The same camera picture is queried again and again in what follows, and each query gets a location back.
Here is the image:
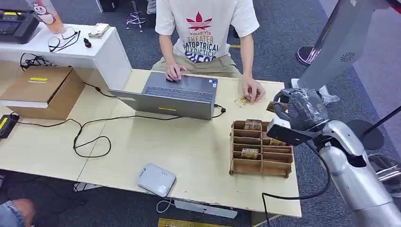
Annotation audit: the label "person's right hand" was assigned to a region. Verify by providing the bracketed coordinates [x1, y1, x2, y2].
[165, 62, 188, 82]

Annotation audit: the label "cup with mascot print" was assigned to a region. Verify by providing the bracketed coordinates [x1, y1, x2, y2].
[25, 0, 66, 35]

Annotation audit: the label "person's left hand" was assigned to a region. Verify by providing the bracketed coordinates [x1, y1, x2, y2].
[242, 77, 266, 104]

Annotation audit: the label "white cabinet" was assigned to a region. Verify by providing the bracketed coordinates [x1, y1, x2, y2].
[0, 22, 132, 91]

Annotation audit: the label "yellow floor plate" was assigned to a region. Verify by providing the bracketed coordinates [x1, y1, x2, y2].
[157, 218, 233, 227]

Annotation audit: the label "black cable with inline plug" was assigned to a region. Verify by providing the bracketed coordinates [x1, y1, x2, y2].
[83, 81, 117, 98]

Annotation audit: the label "person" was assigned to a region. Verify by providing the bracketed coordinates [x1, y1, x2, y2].
[151, 0, 266, 104]

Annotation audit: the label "wooden card box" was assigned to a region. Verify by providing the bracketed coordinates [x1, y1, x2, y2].
[229, 120, 294, 179]

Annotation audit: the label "small chrome stanchion base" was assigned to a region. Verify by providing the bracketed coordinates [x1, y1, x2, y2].
[296, 45, 321, 66]

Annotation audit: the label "black power adapter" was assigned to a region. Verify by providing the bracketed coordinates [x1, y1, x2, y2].
[0, 114, 20, 140]

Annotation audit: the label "seated person's knee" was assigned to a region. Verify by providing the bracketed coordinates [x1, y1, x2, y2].
[0, 199, 35, 227]

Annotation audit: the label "black cable bundle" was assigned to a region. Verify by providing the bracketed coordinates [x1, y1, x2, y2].
[19, 52, 54, 71]

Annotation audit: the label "brown printed card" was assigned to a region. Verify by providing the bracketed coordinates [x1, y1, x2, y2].
[241, 148, 260, 160]

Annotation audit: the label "black stanchion with pole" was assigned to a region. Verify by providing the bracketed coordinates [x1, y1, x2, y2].
[346, 105, 401, 150]

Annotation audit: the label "grey laptop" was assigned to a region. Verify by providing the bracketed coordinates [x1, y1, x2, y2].
[108, 71, 218, 121]

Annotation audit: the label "chrome stool base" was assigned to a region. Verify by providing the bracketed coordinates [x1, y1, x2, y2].
[126, 0, 147, 33]

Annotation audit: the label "long black power cable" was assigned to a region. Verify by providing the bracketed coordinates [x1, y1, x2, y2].
[10, 104, 226, 158]

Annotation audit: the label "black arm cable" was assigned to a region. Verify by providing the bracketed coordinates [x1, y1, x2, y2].
[262, 142, 332, 227]

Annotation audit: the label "grey kiosk stand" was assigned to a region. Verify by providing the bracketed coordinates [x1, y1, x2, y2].
[290, 0, 391, 104]

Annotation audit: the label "black console device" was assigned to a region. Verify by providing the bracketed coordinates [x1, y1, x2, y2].
[0, 9, 40, 44]

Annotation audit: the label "large chrome stanchion base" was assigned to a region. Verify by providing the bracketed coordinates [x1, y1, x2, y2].
[368, 153, 401, 198]

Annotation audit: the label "printed card with dark band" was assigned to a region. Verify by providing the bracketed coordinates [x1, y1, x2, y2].
[244, 119, 262, 131]

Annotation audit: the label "brown cardboard box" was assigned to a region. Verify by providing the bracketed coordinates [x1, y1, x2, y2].
[0, 66, 85, 121]

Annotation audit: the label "red barrier rope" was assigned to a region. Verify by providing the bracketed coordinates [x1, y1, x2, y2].
[387, 0, 401, 15]

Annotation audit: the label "white power strip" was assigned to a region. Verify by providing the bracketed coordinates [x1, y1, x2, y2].
[174, 200, 238, 219]

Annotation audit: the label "clear printed card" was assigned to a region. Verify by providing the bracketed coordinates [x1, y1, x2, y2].
[234, 96, 251, 108]

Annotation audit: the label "white desk foot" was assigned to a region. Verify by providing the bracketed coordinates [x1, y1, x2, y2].
[73, 182, 104, 192]

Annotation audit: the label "white looped cable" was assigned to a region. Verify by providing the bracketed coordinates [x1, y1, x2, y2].
[156, 197, 174, 214]

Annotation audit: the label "black framed glasses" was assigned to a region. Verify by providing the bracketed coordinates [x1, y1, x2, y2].
[48, 27, 81, 53]

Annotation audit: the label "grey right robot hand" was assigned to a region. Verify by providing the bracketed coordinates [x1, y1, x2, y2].
[273, 88, 329, 131]

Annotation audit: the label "grey flat router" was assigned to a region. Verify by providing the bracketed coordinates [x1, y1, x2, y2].
[136, 163, 177, 198]

